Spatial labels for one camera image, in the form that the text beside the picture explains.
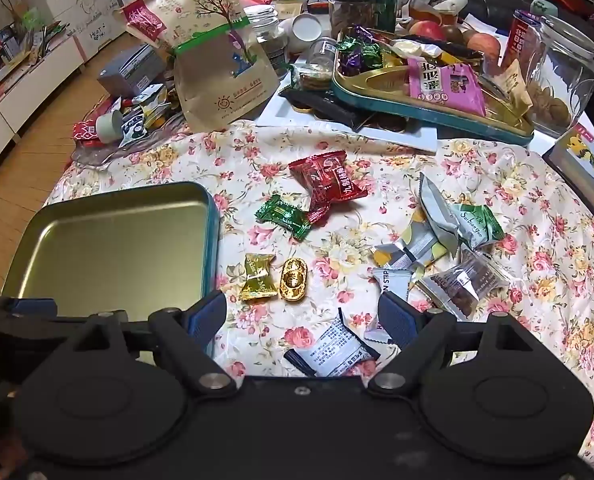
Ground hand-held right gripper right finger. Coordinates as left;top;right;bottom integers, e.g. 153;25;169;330
368;292;542;395

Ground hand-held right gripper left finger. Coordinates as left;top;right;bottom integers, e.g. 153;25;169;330
67;291;238;396

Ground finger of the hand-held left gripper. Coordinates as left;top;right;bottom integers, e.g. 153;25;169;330
0;292;60;322

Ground white grey snack packet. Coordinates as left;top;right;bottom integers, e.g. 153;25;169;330
366;268;414;343

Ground gold candy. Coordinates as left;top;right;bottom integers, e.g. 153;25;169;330
240;253;278;302

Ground white snack packet dark ends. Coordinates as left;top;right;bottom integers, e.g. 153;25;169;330
283;306;380;378

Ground clear packet brown snack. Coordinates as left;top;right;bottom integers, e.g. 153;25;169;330
417;249;511;322

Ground yellow grey snack packet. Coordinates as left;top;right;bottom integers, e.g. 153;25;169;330
373;207;460;273

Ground gold ingot chocolate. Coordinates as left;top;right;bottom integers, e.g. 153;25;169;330
278;257;314;304

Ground grey foil snack packet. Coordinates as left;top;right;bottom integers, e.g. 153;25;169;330
418;171;462;256

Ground green white snack packet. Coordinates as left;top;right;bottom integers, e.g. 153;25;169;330
449;202;506;252

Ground green foil candy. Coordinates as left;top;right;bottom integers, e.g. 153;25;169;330
255;193;312;241

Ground red candy packet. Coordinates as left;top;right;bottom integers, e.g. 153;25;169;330
288;150;369;226

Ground floral tablecloth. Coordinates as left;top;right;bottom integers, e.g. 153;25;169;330
42;119;594;471

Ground pile of snack packets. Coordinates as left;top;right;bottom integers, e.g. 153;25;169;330
72;110;194;169

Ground red patterned packet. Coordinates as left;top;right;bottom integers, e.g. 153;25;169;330
72;120;100;149

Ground pale green tape roll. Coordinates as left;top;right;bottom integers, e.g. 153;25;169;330
96;110;124;144

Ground white cabinet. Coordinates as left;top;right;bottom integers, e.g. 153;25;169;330
0;35;86;187

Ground white flat board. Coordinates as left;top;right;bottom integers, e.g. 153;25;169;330
254;67;438;154

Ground black chocolate coin tray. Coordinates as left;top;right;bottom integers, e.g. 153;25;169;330
279;87;412;134

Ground large teal tin tray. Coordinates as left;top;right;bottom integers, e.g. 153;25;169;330
331;27;536;147

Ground pink snack packet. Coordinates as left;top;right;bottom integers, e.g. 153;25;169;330
407;56;486;117

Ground yellow cartoon card book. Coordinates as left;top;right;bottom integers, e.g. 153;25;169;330
542;122;594;219

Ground grey cardboard box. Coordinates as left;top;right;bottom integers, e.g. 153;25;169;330
97;44;166;100

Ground pile of stationery clutter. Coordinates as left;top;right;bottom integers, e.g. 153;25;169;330
0;10;70;84

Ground brown paper bag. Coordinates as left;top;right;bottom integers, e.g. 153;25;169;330
122;0;280;134

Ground beige snack packet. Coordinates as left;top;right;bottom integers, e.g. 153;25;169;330
499;59;534;117

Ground pile of foil candies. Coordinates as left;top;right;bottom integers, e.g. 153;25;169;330
336;34;386;74

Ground glass jar with lid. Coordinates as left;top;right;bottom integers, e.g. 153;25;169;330
293;37;338;92

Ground red apple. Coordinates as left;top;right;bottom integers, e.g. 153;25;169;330
469;32;501;63
409;20;446;41

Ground clear cookie jar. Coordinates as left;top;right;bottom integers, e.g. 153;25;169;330
524;14;594;139

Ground white round lid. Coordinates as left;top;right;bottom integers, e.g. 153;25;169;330
291;12;332;53

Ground red cylinder can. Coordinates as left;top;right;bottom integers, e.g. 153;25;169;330
506;10;542;68

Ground green drink can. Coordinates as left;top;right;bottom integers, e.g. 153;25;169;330
368;0;398;33

